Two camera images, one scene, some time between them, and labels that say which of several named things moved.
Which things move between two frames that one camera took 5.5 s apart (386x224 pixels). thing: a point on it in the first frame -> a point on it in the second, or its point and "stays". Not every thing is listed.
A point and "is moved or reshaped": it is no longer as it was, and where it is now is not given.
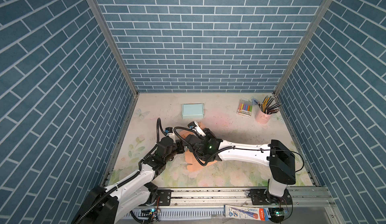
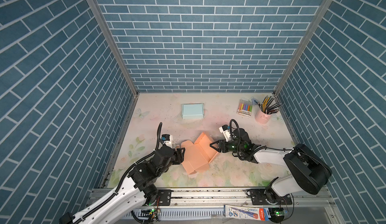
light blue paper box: [192, 111] stays
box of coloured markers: [245, 108] stays
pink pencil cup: [262, 117] stays
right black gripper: [208, 135] -> [220, 146]
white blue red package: [247, 213] stays
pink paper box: [192, 160] is moved or reshaped
